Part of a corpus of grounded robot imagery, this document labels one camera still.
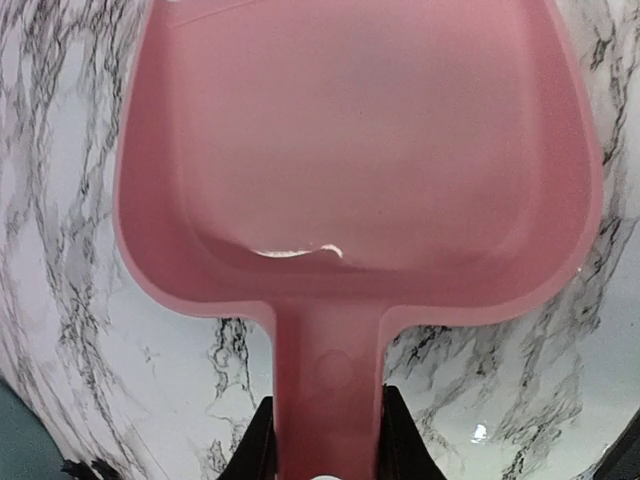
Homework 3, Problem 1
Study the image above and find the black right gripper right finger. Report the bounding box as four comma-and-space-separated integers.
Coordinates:
382, 385, 446, 480

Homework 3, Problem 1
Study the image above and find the teal plastic waste bin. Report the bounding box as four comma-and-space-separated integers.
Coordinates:
1, 381, 67, 480

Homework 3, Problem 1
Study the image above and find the black paper scrap upper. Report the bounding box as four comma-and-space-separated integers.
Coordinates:
61, 458, 122, 480

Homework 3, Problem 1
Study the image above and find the pink plastic dustpan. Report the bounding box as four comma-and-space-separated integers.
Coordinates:
114, 1, 603, 479

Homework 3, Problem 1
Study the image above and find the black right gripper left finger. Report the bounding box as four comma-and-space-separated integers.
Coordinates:
233, 396, 276, 480

